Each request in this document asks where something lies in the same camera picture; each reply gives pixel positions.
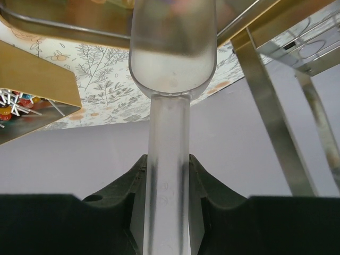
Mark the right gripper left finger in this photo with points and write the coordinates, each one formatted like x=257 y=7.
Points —
x=109 y=221

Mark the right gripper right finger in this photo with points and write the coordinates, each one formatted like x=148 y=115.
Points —
x=221 y=221

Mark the gold tin with lollipops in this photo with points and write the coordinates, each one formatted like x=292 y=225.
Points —
x=34 y=93

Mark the clear plastic scoop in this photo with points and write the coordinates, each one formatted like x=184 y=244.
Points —
x=172 y=60

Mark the floral table mat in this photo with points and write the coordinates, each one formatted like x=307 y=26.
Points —
x=107 y=92

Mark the steel two-tier dish rack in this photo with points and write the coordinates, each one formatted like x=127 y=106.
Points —
x=281 y=47

